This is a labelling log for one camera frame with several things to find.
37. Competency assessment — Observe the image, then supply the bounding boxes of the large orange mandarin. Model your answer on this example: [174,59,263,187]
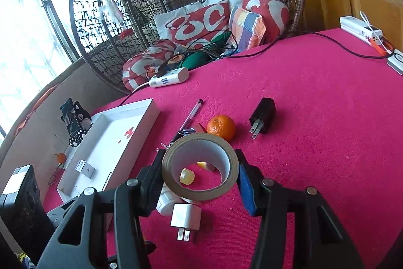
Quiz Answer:
[207,115,237,142]

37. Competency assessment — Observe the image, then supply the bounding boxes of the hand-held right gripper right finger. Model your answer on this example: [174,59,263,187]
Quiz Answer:
[234,149,366,269]

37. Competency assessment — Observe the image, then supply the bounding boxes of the black cat phone stand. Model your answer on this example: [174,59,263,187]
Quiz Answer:
[60,100,93,148]

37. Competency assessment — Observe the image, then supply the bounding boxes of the small white box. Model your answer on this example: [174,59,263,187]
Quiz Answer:
[75,159,96,178]

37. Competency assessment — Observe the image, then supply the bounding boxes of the orange cloth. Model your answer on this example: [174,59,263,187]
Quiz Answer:
[14,84,60,137]

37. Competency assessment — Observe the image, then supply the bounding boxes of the white power strip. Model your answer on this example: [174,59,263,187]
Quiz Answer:
[149,67,189,88]

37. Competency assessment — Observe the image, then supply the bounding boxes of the short white cable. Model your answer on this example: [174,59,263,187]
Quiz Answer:
[359,11,375,28]

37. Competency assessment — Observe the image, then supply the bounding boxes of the square red patterned cushion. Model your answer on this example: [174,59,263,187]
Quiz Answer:
[166,0,232,47]

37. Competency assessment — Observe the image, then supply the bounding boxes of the brown tape roll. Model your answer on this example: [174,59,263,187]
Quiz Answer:
[161,133,240,202]

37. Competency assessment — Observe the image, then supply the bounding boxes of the white tray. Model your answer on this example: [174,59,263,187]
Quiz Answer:
[57,98,160,203]

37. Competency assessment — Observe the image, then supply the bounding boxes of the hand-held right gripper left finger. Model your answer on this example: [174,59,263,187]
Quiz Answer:
[36,150,165,269]

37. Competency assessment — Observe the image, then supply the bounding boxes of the long black cable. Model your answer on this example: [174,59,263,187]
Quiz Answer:
[217,31,392,60]

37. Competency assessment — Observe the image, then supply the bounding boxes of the black phone cable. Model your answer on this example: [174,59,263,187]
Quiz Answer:
[120,89,136,106]

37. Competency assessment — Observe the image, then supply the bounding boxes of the orange strap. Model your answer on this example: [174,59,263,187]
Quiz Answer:
[373,39,394,57]

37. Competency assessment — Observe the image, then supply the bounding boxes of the white round device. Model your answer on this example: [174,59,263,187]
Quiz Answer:
[387,49,403,76]

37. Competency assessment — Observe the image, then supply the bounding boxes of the window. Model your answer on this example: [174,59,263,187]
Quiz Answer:
[0,0,120,143]

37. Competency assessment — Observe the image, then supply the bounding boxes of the black smartphone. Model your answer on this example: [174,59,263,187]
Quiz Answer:
[60,98,83,137]

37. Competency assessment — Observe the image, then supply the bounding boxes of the white power strip cable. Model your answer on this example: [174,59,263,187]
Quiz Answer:
[130,81,152,95]

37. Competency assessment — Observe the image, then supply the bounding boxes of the red-framed glasses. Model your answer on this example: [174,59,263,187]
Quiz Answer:
[48,163,66,186]

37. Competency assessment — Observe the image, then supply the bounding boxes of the black charger plug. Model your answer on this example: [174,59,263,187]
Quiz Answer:
[249,98,277,140]

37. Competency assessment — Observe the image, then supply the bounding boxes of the green cloth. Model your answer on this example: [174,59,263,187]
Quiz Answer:
[181,31,232,70]

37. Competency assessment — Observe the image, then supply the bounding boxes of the white power bank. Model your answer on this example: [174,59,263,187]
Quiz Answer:
[339,15,384,45]

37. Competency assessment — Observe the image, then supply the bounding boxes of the plaid colourful pillow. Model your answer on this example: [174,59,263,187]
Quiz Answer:
[228,6,266,50]

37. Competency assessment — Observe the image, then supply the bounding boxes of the clear ballpoint pen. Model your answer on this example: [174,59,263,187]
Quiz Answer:
[178,99,204,135]

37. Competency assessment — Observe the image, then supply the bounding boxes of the white pill bottle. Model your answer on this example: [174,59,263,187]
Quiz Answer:
[156,185,183,217]

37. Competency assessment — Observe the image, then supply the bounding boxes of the pink tablecloth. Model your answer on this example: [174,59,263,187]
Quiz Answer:
[42,28,403,269]

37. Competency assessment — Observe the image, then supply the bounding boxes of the red patterned chair cushion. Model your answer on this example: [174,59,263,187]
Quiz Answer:
[122,39,183,92]
[242,0,290,44]

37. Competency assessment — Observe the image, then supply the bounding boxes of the white charger plug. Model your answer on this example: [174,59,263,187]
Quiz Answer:
[170,203,203,242]

